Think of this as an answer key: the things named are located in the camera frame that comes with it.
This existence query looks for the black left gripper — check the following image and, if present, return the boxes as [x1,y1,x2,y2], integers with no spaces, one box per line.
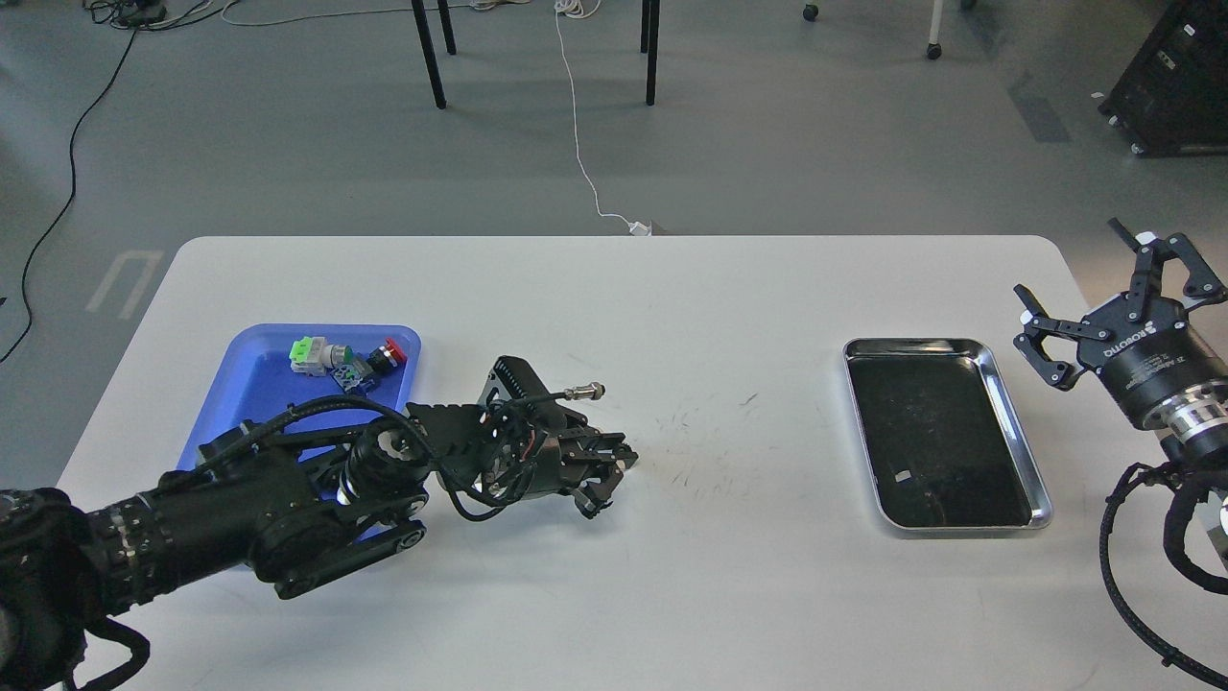
[436,355,639,519]

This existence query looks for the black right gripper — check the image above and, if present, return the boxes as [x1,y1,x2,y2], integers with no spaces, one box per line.
[1013,218,1228,433]

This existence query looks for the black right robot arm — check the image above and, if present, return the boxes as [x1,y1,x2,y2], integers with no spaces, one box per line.
[1014,218,1227,689]

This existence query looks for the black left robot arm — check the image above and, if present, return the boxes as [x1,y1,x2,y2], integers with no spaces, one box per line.
[1,357,639,690]

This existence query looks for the black equipment case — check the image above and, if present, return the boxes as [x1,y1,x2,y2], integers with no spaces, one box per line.
[1099,1,1227,157]

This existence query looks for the shiny metal tray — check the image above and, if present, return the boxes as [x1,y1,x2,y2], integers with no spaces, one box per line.
[842,338,1052,538]

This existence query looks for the black blue contact block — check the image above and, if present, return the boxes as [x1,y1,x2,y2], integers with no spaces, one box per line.
[330,358,379,396]

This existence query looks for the white chair leg with caster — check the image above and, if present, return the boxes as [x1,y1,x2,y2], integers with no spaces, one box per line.
[925,0,946,61]

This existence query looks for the blue plastic tray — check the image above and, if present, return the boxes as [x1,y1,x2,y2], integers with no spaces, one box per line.
[177,323,421,469]

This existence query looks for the black table leg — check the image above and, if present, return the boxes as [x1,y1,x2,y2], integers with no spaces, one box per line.
[645,0,661,107]
[639,0,650,54]
[411,0,447,110]
[436,0,458,56]

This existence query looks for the black table leg rear right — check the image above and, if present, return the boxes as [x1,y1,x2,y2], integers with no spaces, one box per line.
[639,0,650,54]

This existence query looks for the black table leg rear left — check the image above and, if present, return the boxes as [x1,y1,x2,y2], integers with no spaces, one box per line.
[436,0,458,56]

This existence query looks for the red push button switch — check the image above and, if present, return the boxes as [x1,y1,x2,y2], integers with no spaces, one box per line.
[365,338,408,377]

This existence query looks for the green white terminal switch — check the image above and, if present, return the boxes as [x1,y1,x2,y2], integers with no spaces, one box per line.
[289,336,354,377]

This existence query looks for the white floor cable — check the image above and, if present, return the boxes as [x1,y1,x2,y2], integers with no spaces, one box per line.
[219,0,634,231]

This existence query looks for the black floor cable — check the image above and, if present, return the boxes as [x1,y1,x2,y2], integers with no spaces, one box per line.
[0,0,208,365]

